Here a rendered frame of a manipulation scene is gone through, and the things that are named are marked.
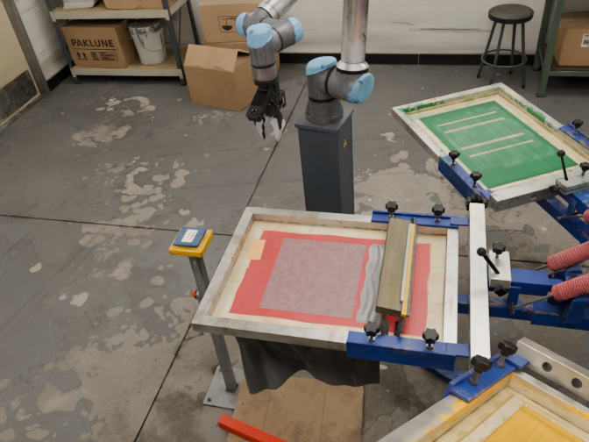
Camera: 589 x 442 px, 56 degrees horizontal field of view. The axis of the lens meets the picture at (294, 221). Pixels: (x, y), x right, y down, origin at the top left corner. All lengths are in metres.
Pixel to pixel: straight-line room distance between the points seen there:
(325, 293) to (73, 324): 1.89
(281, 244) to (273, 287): 0.21
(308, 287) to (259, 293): 0.17
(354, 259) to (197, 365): 1.27
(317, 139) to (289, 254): 0.51
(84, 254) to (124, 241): 0.26
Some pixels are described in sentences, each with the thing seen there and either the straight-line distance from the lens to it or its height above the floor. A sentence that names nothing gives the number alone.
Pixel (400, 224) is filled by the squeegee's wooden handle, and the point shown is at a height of 1.06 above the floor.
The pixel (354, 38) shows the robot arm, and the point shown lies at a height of 1.55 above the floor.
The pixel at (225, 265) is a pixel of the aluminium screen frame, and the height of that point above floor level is 0.99.
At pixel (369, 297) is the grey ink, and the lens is 1.80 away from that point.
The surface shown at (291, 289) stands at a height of 0.96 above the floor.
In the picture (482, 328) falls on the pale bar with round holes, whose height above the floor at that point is 1.04.
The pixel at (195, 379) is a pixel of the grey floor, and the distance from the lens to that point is 2.89.
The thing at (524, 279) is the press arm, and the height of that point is 1.04.
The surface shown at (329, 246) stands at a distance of 1.98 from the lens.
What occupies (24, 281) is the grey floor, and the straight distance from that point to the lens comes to 3.80.
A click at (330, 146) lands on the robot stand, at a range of 2.21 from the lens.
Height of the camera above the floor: 2.28
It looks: 39 degrees down
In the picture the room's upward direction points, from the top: 7 degrees counter-clockwise
